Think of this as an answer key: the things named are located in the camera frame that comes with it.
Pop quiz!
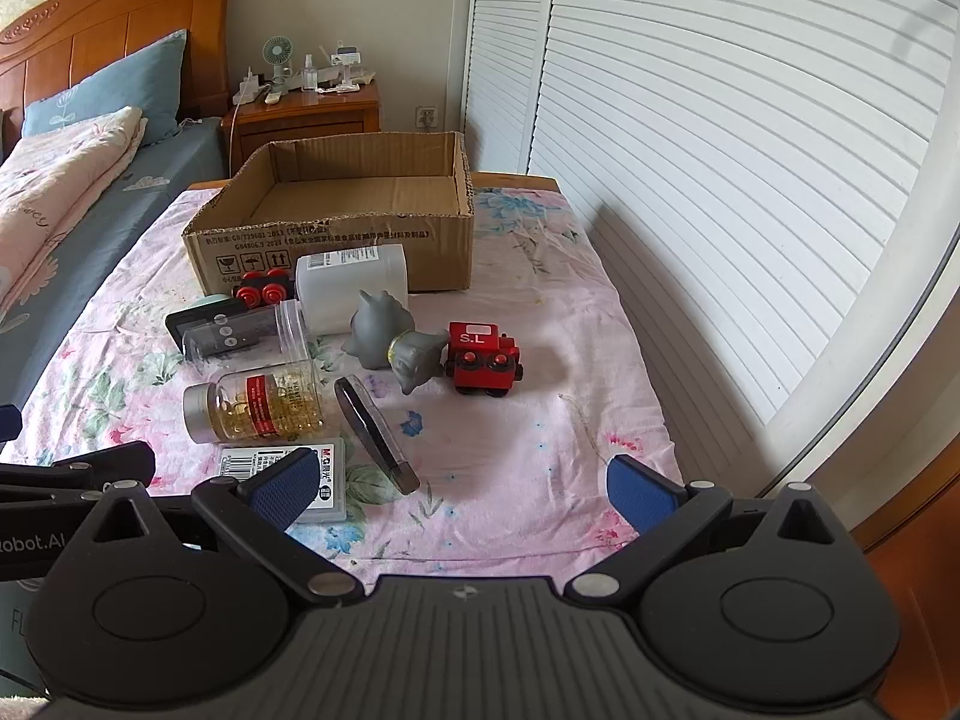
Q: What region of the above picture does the blue bed sheet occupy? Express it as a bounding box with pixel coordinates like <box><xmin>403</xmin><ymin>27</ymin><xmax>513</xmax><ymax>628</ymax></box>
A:
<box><xmin>0</xmin><ymin>120</ymin><xmax>230</xmax><ymax>421</ymax></box>

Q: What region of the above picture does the clear staples pack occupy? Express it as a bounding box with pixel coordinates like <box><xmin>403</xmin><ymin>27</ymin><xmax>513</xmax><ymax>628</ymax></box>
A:
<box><xmin>216</xmin><ymin>439</ymin><xmax>352</xmax><ymax>524</ymax></box>

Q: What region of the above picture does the black rectangular device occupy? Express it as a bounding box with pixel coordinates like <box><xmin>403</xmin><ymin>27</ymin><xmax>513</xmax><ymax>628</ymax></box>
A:
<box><xmin>166</xmin><ymin>296</ymin><xmax>248</xmax><ymax>353</ymax></box>

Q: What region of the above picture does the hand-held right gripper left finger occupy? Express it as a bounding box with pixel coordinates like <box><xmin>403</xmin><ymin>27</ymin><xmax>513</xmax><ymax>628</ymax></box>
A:
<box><xmin>90</xmin><ymin>448</ymin><xmax>359</xmax><ymax>608</ymax></box>

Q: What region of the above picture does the pink floral cloth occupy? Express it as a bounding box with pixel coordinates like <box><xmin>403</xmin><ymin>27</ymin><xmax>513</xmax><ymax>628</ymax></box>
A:
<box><xmin>15</xmin><ymin>187</ymin><xmax>687</xmax><ymax>578</ymax></box>

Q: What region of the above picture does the red toy train engine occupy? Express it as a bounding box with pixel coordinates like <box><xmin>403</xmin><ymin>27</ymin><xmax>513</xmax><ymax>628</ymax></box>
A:
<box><xmin>444</xmin><ymin>321</ymin><xmax>524</xmax><ymax>397</ymax></box>

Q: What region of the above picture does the small green desk fan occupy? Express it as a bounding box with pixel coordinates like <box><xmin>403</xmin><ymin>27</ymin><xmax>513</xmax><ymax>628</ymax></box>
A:
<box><xmin>262</xmin><ymin>39</ymin><xmax>295</xmax><ymax>85</ymax></box>

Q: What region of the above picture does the grey rubber toy figure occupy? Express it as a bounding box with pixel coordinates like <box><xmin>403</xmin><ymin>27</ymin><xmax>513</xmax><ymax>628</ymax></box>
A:
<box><xmin>343</xmin><ymin>289</ymin><xmax>451</xmax><ymax>397</ymax></box>

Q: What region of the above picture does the white louvered closet door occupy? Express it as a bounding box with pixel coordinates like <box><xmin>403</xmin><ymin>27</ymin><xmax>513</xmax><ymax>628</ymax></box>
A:
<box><xmin>461</xmin><ymin>0</ymin><xmax>560</xmax><ymax>173</ymax></box>
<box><xmin>529</xmin><ymin>0</ymin><xmax>960</xmax><ymax>428</ymax></box>

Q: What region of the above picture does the red and black toy car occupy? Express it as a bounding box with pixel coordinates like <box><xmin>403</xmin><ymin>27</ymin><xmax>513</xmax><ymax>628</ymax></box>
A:
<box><xmin>229</xmin><ymin>268</ymin><xmax>297</xmax><ymax>308</ymax></box>

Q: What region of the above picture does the wooden nightstand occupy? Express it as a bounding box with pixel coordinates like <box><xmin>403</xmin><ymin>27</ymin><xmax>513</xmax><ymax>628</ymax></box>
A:
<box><xmin>220</xmin><ymin>81</ymin><xmax>382</xmax><ymax>173</ymax></box>

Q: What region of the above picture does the clear plastic jar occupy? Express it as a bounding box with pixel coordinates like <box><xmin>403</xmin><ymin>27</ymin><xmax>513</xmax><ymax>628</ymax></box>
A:
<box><xmin>182</xmin><ymin>298</ymin><xmax>312</xmax><ymax>376</ymax></box>

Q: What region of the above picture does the capsule bottle with silver cap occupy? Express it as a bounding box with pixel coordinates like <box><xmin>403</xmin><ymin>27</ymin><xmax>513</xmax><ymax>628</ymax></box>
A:
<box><xmin>182</xmin><ymin>361</ymin><xmax>325</xmax><ymax>445</ymax></box>

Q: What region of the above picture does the brown cardboard box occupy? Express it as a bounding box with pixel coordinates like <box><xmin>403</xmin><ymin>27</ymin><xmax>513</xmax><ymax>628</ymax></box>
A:
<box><xmin>181</xmin><ymin>131</ymin><xmax>476</xmax><ymax>297</ymax></box>

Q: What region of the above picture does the wooden bed headboard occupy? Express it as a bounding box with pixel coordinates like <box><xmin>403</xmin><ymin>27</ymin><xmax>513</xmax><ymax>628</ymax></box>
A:
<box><xmin>0</xmin><ymin>0</ymin><xmax>235</xmax><ymax>143</ymax></box>

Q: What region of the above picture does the blue pillow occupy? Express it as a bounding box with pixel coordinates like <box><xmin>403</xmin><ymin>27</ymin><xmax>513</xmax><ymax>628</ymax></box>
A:
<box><xmin>21</xmin><ymin>28</ymin><xmax>188</xmax><ymax>147</ymax></box>

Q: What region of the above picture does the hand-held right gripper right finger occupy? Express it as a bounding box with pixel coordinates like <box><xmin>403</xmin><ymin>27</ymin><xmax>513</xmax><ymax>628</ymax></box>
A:
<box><xmin>564</xmin><ymin>454</ymin><xmax>856</xmax><ymax>605</ymax></box>

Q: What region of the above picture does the wooden table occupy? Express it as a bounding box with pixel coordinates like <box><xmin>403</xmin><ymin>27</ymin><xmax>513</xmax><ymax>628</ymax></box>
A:
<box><xmin>187</xmin><ymin>171</ymin><xmax>562</xmax><ymax>196</ymax></box>

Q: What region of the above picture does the pink quilt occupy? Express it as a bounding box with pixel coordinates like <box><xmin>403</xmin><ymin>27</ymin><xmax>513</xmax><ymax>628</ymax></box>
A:
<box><xmin>0</xmin><ymin>106</ymin><xmax>145</xmax><ymax>316</ymax></box>

